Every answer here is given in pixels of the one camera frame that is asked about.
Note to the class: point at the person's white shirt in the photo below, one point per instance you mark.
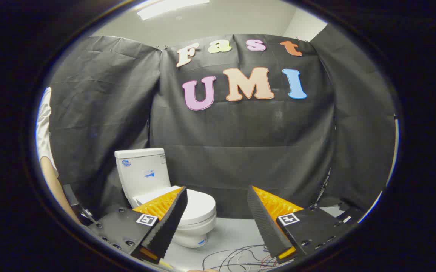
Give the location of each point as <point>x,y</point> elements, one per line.
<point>43,128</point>

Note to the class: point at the ceiling light panel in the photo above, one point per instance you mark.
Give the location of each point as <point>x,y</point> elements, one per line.
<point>168,7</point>

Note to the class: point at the white toilet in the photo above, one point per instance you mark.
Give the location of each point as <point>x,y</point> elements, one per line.
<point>142,172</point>

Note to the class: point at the black backdrop cloth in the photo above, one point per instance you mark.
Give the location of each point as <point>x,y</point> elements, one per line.
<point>240,151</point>

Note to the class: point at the black bracket device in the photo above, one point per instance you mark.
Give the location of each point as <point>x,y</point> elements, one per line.
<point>75,204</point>

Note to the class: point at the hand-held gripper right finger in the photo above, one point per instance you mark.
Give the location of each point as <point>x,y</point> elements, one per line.
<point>265,223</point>

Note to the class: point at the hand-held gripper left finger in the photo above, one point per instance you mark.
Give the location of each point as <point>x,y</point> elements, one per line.
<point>168,223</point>

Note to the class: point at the white toilet lid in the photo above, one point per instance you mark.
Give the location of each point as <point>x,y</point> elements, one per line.
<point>199,207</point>

